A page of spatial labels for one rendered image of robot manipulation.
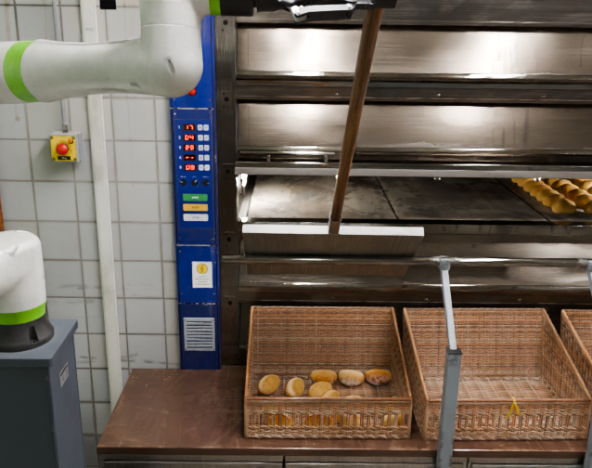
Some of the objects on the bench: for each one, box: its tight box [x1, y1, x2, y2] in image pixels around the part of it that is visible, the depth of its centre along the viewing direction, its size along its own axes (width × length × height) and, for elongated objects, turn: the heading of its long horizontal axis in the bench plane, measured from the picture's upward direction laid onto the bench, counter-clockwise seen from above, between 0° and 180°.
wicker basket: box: [242, 306, 414, 439], centre depth 245 cm, size 49×56×28 cm
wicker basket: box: [403, 307, 592, 441], centre depth 246 cm, size 49×56×28 cm
